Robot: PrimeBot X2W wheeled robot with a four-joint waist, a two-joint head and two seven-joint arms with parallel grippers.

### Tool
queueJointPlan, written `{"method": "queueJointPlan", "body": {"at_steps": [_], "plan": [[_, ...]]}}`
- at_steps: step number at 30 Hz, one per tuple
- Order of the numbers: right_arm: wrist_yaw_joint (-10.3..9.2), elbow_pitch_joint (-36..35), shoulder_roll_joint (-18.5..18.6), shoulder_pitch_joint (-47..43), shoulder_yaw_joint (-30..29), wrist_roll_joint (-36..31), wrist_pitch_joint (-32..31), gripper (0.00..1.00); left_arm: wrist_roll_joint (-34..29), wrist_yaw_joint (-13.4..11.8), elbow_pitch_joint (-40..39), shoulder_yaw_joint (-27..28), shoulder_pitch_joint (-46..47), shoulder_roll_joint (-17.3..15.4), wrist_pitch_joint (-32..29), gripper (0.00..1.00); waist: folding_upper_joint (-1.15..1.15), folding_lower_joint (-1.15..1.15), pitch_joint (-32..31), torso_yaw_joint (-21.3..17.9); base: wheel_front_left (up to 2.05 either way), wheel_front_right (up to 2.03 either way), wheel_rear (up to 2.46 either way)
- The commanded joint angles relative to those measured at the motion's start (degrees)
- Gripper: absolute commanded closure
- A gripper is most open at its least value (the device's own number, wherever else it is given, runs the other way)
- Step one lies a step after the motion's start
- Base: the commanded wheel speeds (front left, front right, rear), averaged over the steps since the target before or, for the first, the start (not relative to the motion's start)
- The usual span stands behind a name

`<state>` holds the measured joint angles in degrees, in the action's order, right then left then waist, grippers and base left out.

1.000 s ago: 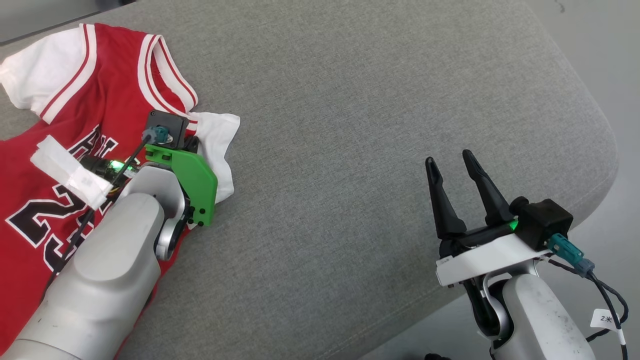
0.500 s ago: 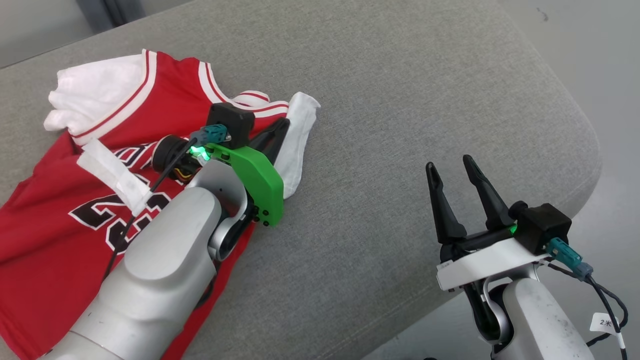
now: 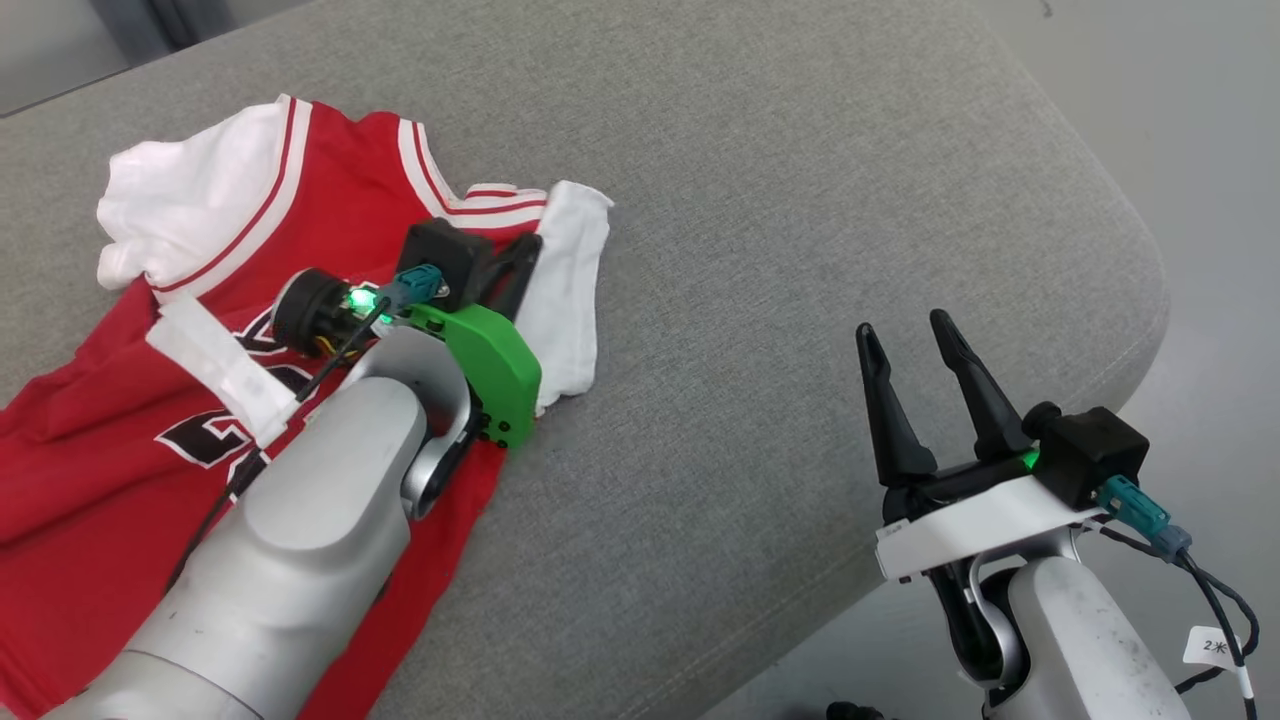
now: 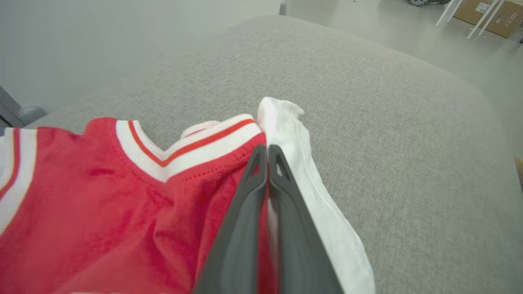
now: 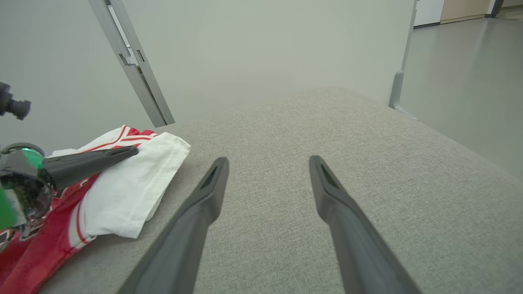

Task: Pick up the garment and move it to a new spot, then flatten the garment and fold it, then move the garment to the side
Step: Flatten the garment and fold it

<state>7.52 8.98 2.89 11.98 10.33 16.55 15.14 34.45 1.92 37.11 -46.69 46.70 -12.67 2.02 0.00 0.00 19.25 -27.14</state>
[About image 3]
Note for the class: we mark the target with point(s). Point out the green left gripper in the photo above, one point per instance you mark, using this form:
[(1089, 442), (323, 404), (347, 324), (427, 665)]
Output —
[(495, 370)]

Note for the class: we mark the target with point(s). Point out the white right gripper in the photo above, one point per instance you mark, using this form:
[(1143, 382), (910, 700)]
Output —
[(960, 525)]

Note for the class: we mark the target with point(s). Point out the red white basketball jersey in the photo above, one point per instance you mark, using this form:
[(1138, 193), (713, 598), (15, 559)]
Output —
[(90, 470)]

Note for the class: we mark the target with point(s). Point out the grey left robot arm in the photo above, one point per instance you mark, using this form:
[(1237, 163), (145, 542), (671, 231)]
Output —
[(300, 540)]

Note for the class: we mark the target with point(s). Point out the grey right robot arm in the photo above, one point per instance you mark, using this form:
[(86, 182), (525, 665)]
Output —
[(1080, 640)]

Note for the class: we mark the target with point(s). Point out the grey fabric sofa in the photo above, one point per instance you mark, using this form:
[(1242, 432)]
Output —
[(760, 300)]

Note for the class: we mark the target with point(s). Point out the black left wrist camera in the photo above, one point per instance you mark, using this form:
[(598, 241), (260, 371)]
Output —
[(445, 250)]

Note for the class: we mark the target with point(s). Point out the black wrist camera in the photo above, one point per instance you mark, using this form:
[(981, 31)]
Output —
[(1090, 450), (445, 250)]

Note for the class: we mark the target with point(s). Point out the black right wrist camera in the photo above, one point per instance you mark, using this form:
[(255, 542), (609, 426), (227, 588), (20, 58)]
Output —
[(1090, 450)]

